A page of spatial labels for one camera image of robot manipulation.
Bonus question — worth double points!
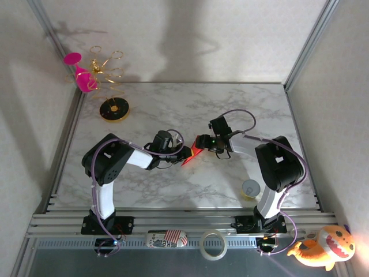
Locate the red paper sheet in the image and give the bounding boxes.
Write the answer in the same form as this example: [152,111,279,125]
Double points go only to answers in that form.
[181,135,207,167]

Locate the yellow tin can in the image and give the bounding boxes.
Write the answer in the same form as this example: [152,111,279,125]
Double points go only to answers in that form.
[241,178,262,200]

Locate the red white striped pouch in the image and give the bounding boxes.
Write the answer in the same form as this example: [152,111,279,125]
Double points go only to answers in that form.
[145,229,189,249]

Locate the clear tape roll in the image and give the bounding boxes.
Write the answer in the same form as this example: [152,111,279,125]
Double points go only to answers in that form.
[200,230,228,261]

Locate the small circuit board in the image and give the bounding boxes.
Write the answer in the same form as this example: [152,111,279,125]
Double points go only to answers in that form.
[255,235,279,250]
[93,238,127,255]

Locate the pink plastic wine glass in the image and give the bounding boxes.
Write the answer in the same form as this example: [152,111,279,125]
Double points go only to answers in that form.
[63,52,99,93]

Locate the orange plush toy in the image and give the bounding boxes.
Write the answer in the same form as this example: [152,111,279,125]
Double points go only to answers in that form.
[287,224,356,271]

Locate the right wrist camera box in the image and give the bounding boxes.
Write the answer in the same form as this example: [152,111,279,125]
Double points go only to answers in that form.
[209,116,233,136]

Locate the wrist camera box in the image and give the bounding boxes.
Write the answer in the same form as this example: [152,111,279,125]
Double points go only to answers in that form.
[209,116,233,136]
[151,130,174,151]

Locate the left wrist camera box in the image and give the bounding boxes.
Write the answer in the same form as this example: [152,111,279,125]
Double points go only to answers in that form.
[151,130,174,151]

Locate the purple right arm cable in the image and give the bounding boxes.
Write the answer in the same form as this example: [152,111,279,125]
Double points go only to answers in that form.
[221,108,310,257]

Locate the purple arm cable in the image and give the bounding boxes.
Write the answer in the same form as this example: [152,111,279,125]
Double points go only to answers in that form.
[221,108,310,257]
[91,129,185,257]

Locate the aluminium rail frame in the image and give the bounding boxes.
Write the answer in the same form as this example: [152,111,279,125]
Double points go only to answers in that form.
[25,212,338,239]

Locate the gold wire glass rack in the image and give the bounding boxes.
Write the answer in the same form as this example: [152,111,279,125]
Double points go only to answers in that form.
[65,45,131,122]

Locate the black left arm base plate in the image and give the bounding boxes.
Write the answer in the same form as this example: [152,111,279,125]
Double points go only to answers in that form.
[80,215,135,235]

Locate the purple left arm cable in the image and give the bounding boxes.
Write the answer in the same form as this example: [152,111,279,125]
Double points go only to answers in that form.
[91,129,185,257]

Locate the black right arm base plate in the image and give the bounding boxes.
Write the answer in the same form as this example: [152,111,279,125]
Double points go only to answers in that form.
[232,215,288,234]

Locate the aluminium table side rail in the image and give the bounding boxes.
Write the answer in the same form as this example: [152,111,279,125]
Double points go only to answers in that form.
[285,89,322,211]
[43,89,86,214]

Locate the grey perforated cable channel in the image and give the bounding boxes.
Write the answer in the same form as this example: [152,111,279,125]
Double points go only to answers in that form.
[34,238,260,250]

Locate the aluminium frame corner post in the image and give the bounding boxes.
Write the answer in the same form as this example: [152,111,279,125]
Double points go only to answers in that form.
[27,0,84,96]
[284,0,340,93]

